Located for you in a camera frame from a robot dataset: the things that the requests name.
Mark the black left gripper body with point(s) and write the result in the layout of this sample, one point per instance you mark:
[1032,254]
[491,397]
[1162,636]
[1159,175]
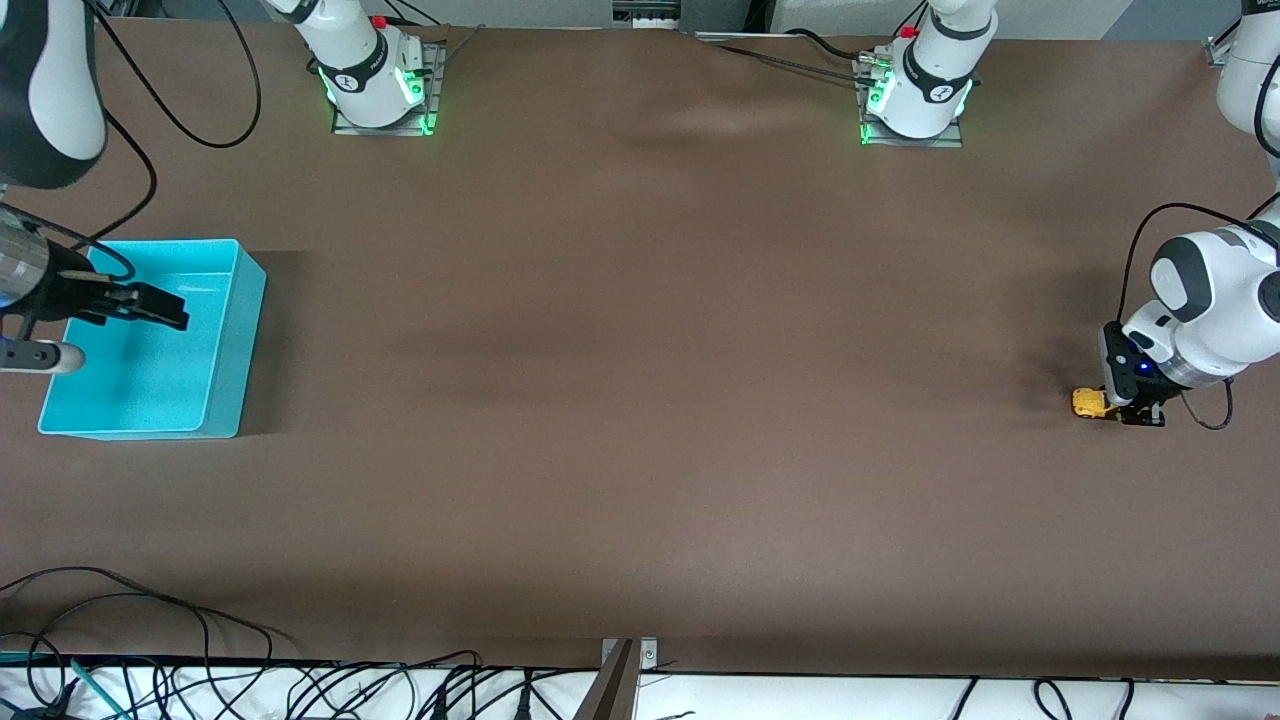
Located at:
[1149,392]

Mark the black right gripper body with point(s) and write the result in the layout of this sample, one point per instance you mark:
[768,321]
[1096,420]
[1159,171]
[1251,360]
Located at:
[68,293]

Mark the yellow beetle toy car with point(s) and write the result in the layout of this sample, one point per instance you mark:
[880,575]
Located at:
[1090,404]

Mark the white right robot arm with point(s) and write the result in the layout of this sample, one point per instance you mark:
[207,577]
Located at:
[365,70]

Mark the turquoise plastic bin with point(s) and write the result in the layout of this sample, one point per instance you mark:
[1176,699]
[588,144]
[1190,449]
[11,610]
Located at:
[140,385]

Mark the black power plug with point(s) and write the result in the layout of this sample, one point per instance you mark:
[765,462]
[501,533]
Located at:
[437,705]
[522,705]

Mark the grey metal bar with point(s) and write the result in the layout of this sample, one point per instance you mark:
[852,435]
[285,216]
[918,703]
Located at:
[612,695]

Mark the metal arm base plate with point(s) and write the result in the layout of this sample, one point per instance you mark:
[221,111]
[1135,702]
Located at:
[436,70]
[950,142]

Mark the aluminium corner bracket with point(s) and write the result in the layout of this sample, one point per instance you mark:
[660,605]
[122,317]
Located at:
[1218,52]

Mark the metal mounting bracket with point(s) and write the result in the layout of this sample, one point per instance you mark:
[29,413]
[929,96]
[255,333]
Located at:
[648,655]

